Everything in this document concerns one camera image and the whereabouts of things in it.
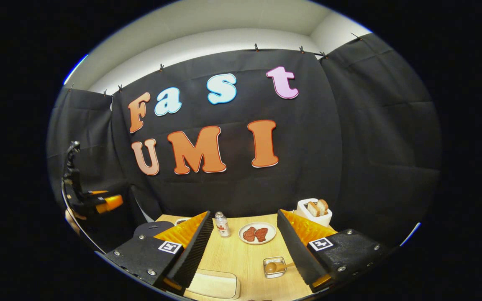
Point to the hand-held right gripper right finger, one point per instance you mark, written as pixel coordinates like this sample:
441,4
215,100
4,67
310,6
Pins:
293,246

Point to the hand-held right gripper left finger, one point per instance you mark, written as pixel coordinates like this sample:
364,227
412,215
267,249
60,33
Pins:
197,251

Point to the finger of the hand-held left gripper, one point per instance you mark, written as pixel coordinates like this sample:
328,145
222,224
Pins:
111,202
98,192

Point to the wooden spoon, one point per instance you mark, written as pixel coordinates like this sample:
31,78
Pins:
271,267

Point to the dark lidded rice cooker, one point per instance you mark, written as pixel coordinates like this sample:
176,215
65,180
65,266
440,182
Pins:
153,229

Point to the white round plate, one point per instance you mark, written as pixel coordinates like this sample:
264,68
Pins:
271,232

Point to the red meat piece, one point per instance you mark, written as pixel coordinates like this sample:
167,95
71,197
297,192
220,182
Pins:
249,234
261,234

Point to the small white condiment dish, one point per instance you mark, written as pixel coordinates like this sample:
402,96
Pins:
181,220

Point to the small clear bottle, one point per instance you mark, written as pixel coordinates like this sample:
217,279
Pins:
223,225

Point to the white toaster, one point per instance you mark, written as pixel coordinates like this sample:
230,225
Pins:
326,219

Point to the black backdrop cloth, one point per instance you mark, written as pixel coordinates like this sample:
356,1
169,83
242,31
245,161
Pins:
349,146

